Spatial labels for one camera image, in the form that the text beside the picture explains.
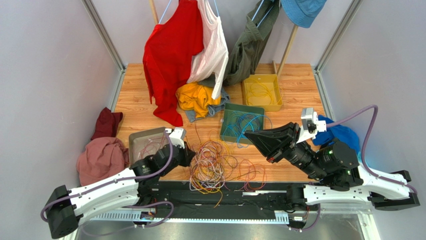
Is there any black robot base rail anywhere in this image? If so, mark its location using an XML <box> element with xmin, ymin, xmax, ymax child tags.
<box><xmin>46</xmin><ymin>179</ymin><xmax>421</xmax><ymax>240</ymax></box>

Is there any multicolour cable pile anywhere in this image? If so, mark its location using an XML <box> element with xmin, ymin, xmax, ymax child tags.
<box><xmin>187</xmin><ymin>119</ymin><xmax>268</xmax><ymax>209</ymax></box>

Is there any red cable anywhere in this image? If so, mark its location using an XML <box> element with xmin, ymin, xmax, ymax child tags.
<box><xmin>136</xmin><ymin>134</ymin><xmax>169</xmax><ymax>161</ymax></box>

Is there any green plastic tray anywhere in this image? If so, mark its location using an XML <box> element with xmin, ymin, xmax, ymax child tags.
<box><xmin>219</xmin><ymin>103</ymin><xmax>267</xmax><ymax>149</ymax></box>

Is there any light blue bucket hat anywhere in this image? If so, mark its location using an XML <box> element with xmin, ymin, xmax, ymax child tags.
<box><xmin>280</xmin><ymin>0</ymin><xmax>327</xmax><ymax>29</ymax></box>

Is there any yellow plastic tray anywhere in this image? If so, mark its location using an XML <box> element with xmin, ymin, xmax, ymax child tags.
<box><xmin>241</xmin><ymin>74</ymin><xmax>283</xmax><ymax>112</ymax></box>

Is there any yellow crumpled garment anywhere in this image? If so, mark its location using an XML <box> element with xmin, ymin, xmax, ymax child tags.
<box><xmin>175</xmin><ymin>82</ymin><xmax>221</xmax><ymax>118</ymax></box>

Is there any dusty pink cloth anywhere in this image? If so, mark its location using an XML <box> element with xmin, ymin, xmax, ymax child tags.
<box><xmin>76</xmin><ymin>137</ymin><xmax>130</xmax><ymax>186</ymax></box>

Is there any yellow cable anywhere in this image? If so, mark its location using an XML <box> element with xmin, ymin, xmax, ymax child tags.
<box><xmin>245</xmin><ymin>81</ymin><xmax>283</xmax><ymax>107</ymax></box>

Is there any grey-blue cloth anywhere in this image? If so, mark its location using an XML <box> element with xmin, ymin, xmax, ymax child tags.
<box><xmin>184</xmin><ymin>87</ymin><xmax>231</xmax><ymax>123</ymax></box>

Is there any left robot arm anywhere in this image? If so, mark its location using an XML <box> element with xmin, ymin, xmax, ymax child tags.
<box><xmin>40</xmin><ymin>127</ymin><xmax>196</xmax><ymax>239</ymax></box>

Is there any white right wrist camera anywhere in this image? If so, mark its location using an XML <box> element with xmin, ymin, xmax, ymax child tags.
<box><xmin>297</xmin><ymin>107</ymin><xmax>327</xmax><ymax>143</ymax></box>

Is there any grey plastic tray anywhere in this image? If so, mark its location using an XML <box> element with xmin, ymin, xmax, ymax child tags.
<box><xmin>129</xmin><ymin>127</ymin><xmax>169</xmax><ymax>164</ymax></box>

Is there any white hanging tank top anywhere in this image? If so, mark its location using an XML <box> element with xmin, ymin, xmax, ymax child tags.
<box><xmin>187</xmin><ymin>0</ymin><xmax>229</xmax><ymax>100</ymax></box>

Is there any red hanging shirt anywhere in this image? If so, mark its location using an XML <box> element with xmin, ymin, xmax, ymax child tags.
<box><xmin>142</xmin><ymin>0</ymin><xmax>204</xmax><ymax>127</ymax></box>

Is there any maroon cloth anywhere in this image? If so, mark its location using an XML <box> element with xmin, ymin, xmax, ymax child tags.
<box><xmin>90</xmin><ymin>107</ymin><xmax>124</xmax><ymax>140</ymax></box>

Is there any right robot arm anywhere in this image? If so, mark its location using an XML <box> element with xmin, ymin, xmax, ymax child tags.
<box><xmin>244</xmin><ymin>107</ymin><xmax>420</xmax><ymax>211</ymax></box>

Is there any olive green hanging garment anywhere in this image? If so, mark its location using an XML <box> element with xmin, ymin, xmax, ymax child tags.
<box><xmin>223</xmin><ymin>0</ymin><xmax>280</xmax><ymax>86</ymax></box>

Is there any wooden rack pole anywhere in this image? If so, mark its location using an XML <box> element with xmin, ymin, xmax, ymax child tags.
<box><xmin>272</xmin><ymin>24</ymin><xmax>299</xmax><ymax>79</ymax></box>

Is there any dark blue cloth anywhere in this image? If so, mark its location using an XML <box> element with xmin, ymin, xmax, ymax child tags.
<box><xmin>312</xmin><ymin>124</ymin><xmax>361</xmax><ymax>154</ymax></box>

